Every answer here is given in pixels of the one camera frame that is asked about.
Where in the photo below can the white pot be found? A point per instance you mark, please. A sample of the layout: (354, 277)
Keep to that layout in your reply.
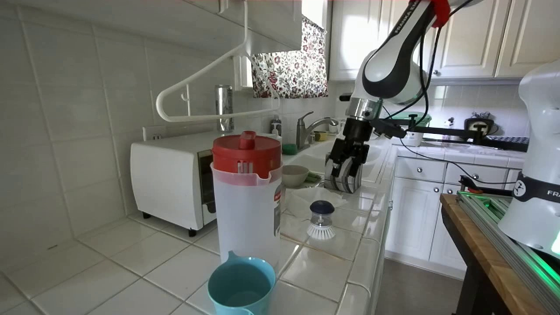
(412, 139)

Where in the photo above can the beige bowl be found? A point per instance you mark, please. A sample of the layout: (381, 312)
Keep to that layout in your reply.
(293, 176)

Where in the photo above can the black table clamp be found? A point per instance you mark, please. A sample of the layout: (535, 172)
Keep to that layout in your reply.
(484, 186)

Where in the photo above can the aluminium rail with green light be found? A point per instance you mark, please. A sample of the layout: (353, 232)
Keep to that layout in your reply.
(514, 246)

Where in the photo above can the teal plastic measuring cup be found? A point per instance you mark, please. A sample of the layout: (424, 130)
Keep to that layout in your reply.
(239, 286)

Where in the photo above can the white base cabinet drawer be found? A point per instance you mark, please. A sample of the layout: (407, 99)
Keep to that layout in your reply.
(423, 171)
(484, 171)

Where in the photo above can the green sponge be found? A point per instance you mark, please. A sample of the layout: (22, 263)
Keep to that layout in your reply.
(290, 150)

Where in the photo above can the white toaster oven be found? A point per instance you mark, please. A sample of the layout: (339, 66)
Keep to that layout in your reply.
(169, 181)

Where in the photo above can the white base cabinet door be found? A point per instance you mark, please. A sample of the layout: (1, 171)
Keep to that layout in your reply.
(412, 220)
(447, 234)

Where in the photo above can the clear pitcher with red lid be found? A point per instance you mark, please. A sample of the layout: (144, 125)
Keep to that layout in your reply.
(246, 204)

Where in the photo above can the small soap dispenser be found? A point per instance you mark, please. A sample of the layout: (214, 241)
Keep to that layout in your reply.
(276, 129)

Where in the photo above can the white plastic clothes hanger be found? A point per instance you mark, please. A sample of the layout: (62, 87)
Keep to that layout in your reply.
(199, 74)

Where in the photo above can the wooden table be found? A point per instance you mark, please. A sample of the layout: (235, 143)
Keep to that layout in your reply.
(484, 251)

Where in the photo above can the steel cylinder canister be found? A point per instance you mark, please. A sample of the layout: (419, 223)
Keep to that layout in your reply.
(225, 108)

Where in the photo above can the white under-cabinet box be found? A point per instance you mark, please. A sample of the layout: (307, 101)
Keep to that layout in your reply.
(244, 73)

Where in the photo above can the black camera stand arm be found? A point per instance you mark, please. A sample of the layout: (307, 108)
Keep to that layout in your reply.
(449, 134)

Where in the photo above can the yellow sponge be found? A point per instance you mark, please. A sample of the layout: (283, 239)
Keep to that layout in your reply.
(321, 136)

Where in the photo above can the green plastic container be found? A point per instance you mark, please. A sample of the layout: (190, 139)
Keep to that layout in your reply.
(421, 118)

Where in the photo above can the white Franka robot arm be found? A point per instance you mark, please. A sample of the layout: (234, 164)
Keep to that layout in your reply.
(536, 221)

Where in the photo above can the floral window curtain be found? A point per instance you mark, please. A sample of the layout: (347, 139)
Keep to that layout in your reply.
(291, 71)

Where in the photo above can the chrome kitchen faucet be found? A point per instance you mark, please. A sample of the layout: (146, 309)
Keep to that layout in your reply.
(304, 132)

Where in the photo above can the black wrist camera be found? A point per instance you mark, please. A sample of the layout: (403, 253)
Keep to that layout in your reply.
(389, 129)

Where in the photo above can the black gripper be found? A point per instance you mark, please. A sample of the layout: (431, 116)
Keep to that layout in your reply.
(358, 137)

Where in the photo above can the black stove grate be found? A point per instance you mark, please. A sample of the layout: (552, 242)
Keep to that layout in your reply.
(508, 143)

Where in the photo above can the small glass jar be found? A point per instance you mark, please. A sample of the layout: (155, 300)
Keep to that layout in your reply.
(321, 225)

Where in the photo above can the black round dial appliance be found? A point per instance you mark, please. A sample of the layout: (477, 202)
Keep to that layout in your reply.
(480, 125)

